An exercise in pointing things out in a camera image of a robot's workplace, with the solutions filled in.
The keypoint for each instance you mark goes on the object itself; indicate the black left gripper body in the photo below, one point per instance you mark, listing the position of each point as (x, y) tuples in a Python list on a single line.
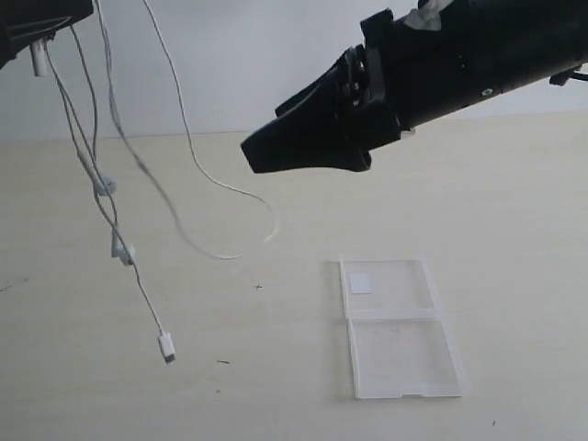
[(24, 22)]

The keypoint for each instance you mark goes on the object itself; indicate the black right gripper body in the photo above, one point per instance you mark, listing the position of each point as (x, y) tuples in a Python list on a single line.
[(370, 117)]

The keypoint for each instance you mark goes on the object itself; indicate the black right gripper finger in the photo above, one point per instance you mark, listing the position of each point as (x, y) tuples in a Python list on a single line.
[(328, 88), (296, 141)]

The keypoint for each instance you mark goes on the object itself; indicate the white sticker in case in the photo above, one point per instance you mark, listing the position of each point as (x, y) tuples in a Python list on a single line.
[(360, 284)]

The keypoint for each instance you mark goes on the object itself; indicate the clear plastic hinged case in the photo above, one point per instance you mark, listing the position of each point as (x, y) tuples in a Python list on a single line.
[(398, 339)]

